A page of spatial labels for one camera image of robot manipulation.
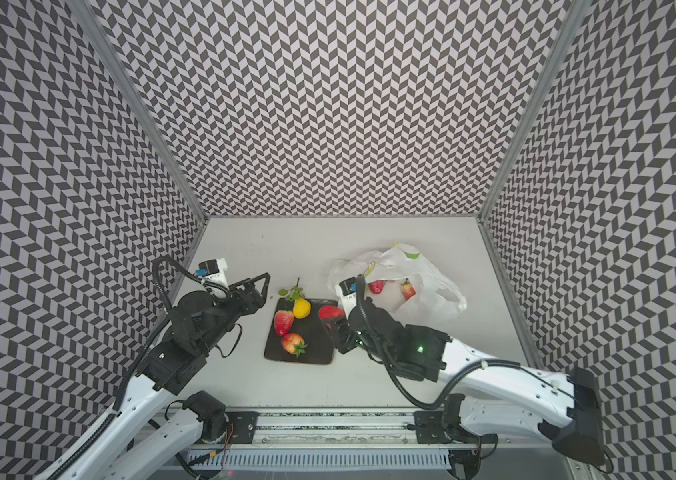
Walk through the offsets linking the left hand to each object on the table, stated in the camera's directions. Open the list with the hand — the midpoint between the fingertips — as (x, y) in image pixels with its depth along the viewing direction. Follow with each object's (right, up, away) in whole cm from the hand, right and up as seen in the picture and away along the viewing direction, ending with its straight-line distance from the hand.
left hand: (264, 281), depth 71 cm
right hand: (+17, -11, -3) cm, 21 cm away
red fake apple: (+16, -6, -5) cm, 18 cm away
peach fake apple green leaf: (+5, -19, +10) cm, 22 cm away
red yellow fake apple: (+39, -6, +22) cm, 45 cm away
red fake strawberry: (+1, -14, +15) cm, 21 cm away
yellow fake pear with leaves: (+6, -10, +17) cm, 21 cm away
